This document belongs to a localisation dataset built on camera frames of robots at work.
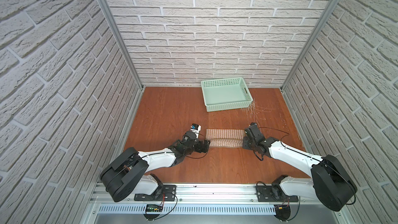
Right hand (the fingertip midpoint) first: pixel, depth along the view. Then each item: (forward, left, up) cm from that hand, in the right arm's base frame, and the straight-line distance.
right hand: (243, 142), depth 89 cm
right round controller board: (-34, -11, -2) cm, 36 cm away
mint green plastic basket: (+39, +5, 0) cm, 39 cm away
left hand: (+4, +23, +3) cm, 24 cm away
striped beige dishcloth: (+4, +10, -1) cm, 10 cm away
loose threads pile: (+25, -14, -2) cm, 28 cm away
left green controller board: (-29, +48, -2) cm, 56 cm away
